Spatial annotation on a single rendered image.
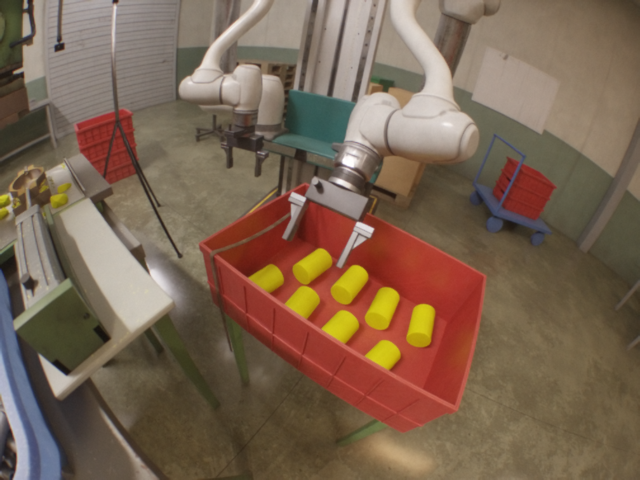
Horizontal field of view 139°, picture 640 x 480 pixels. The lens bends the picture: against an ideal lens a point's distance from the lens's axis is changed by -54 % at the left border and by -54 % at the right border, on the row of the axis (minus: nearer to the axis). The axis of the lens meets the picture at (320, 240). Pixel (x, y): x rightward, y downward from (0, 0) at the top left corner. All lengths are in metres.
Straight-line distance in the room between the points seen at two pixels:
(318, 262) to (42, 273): 0.67
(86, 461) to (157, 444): 1.00
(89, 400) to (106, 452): 0.06
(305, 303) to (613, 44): 5.13
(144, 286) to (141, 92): 6.28
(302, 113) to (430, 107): 0.85
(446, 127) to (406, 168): 2.03
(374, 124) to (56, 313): 0.56
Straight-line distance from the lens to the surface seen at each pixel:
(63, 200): 0.56
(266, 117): 1.19
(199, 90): 0.93
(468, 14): 0.88
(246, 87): 0.89
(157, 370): 1.41
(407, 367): 0.73
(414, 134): 0.49
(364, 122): 0.57
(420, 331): 0.72
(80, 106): 6.13
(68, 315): 0.26
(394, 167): 2.51
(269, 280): 0.71
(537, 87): 4.45
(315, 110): 1.24
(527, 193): 3.26
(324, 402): 1.29
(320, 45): 1.31
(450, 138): 0.47
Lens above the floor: 1.23
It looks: 39 degrees down
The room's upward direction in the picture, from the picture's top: 12 degrees clockwise
